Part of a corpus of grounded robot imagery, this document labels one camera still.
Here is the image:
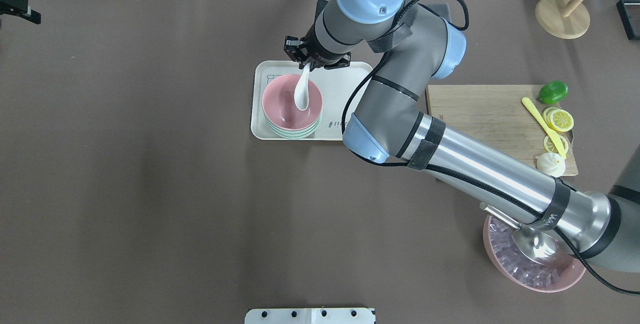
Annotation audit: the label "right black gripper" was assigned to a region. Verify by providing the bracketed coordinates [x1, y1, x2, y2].
[283, 35, 351, 71]

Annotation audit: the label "white ceramic spoon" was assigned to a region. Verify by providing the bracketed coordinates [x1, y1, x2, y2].
[294, 63, 311, 111]

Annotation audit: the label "small pink bowl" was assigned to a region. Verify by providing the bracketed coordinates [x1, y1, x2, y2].
[262, 74, 323, 131]

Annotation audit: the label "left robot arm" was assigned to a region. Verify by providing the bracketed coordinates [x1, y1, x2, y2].
[0, 0, 42, 24]

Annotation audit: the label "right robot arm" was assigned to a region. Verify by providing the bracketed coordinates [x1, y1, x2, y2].
[283, 0, 640, 296]

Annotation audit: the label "large pink bowl with ice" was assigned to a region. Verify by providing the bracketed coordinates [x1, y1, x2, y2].
[482, 215, 586, 294]

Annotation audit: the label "cream rabbit tray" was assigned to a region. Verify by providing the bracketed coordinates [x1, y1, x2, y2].
[250, 60, 372, 141]

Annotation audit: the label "stacked green bowls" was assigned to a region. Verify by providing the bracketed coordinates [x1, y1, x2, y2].
[266, 114, 323, 140]

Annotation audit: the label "grey folded cloth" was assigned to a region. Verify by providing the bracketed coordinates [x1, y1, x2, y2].
[426, 3, 451, 22]

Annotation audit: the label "bamboo cutting board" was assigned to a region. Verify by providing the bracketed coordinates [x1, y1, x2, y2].
[425, 84, 549, 168]

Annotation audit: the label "green lime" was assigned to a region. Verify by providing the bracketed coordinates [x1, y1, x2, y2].
[537, 80, 569, 105]

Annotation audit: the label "yellow plastic knife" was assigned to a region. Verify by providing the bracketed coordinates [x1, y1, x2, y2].
[521, 97, 569, 159]

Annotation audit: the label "single lemon slice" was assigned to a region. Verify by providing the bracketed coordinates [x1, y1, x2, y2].
[543, 134, 570, 155]

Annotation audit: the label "wooden stand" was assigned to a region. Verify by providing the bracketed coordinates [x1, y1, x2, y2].
[535, 0, 590, 40]

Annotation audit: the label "stacked lemon slices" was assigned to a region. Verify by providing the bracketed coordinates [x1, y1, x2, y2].
[542, 106, 575, 133]

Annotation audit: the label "metal ice scoop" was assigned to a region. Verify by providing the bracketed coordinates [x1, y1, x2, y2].
[479, 202, 574, 269]

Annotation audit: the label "black device at edge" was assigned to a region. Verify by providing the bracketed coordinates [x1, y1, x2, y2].
[615, 0, 640, 40]

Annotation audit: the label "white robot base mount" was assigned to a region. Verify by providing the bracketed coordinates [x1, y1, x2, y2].
[244, 306, 377, 324]

